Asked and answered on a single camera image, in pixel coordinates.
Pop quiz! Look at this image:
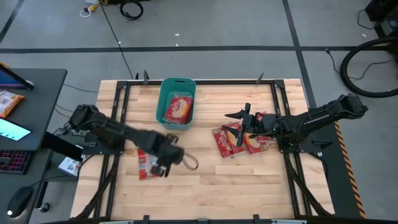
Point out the black cable coil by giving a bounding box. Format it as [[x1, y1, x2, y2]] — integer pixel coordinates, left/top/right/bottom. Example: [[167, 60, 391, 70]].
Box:
[[119, 0, 144, 21]]

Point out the yellow extension cable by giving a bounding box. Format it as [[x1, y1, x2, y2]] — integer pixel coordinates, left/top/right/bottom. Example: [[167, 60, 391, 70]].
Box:
[[79, 0, 109, 18]]

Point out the black support bar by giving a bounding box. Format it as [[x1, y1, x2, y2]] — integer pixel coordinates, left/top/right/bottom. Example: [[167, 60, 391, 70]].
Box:
[[42, 132, 84, 162]]

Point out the white printed box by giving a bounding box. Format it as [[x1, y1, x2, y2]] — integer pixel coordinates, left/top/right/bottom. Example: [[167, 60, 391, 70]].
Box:
[[58, 156, 82, 177]]

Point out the orange snack bag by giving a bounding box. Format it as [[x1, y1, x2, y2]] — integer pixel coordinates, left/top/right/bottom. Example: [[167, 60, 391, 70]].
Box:
[[0, 89, 25, 119]]

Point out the black desk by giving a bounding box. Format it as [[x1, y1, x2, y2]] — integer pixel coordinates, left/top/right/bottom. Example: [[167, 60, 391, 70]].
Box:
[[0, 68, 68, 224]]

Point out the black keyboard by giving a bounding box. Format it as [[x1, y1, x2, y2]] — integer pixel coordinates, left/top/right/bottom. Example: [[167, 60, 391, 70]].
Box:
[[0, 149, 34, 175]]

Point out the black hazard-striped platform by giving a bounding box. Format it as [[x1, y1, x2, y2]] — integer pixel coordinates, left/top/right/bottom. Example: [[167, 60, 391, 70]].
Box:
[[310, 121, 368, 219]]

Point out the black computer mouse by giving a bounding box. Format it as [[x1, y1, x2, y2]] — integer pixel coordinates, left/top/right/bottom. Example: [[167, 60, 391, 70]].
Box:
[[6, 185, 34, 218]]

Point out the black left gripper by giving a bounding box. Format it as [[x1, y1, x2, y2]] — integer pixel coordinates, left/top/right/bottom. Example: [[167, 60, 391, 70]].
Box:
[[150, 133, 200, 179]]

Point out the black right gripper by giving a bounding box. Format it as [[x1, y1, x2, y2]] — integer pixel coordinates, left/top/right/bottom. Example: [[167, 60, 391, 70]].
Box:
[[222, 102, 282, 147]]

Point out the black monitor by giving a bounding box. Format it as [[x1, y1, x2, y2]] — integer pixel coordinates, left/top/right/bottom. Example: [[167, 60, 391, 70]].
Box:
[[0, 62, 35, 91]]

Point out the large black hose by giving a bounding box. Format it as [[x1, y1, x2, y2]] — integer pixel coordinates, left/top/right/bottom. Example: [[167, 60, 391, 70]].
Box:
[[340, 36, 398, 99]]

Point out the teal plastic basket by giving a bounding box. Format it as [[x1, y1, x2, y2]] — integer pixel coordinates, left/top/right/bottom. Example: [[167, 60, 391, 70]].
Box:
[[155, 77, 197, 131]]

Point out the black aluminium table frame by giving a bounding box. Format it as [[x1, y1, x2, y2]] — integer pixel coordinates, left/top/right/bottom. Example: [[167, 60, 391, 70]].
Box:
[[70, 70, 335, 224]]

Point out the tablet with bright screen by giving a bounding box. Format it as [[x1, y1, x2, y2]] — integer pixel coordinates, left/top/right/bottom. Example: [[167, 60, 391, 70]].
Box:
[[0, 118, 33, 142]]

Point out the black equipment case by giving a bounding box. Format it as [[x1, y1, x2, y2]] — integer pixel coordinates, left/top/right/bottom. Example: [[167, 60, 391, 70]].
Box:
[[365, 0, 398, 39]]

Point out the thin black floor cable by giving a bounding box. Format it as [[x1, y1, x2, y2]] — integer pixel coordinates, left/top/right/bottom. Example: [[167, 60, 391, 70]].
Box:
[[98, 0, 135, 80]]

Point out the red popcorn bag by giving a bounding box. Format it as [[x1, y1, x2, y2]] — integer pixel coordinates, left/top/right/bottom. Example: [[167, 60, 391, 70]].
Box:
[[253, 111, 278, 149], [163, 94, 194, 125], [212, 127, 234, 159], [137, 148, 162, 180], [222, 121, 249, 155], [242, 132, 269, 156]]

